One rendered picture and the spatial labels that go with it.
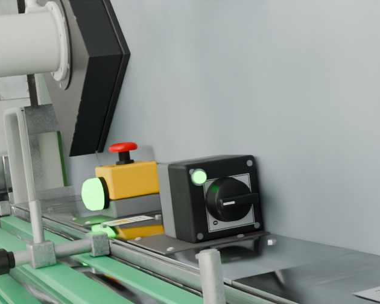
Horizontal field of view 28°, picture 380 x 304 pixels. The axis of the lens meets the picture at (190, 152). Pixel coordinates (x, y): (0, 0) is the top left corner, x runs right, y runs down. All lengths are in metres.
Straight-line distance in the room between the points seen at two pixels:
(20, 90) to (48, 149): 3.63
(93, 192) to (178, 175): 0.29
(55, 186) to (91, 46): 0.47
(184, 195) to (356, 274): 0.24
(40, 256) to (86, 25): 0.41
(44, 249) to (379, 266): 0.40
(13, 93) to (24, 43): 3.94
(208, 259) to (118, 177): 0.62
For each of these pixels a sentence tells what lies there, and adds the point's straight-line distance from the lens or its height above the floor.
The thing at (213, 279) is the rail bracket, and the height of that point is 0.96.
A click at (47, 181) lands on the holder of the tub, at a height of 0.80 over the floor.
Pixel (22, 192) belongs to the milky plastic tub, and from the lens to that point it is 1.65.
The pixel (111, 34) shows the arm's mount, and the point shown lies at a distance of 1.12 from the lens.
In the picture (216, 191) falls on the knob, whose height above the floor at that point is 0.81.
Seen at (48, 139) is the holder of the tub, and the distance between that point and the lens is 1.50.
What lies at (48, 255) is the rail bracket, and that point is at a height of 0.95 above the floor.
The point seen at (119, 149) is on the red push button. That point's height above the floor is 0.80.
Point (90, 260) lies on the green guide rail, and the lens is 0.85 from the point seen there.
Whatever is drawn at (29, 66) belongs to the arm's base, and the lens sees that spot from 1.19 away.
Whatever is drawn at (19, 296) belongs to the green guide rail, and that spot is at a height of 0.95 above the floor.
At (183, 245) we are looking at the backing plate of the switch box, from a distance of 0.75.
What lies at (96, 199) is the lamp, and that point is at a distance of 1.02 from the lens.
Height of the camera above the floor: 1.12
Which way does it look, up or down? 23 degrees down
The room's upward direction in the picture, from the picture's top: 98 degrees counter-clockwise
